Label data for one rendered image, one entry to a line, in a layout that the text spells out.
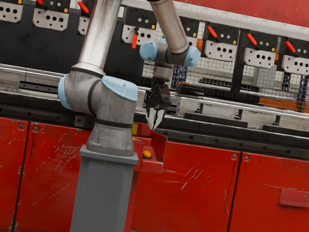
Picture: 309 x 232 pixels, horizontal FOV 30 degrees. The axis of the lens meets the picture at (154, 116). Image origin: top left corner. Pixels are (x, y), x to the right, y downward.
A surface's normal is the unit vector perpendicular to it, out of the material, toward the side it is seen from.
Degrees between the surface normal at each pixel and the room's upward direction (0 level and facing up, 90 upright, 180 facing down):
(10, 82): 90
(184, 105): 90
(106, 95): 88
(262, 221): 90
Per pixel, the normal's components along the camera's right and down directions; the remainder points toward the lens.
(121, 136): 0.53, -0.18
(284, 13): 0.22, 0.09
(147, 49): -0.49, 0.02
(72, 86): -0.45, -0.23
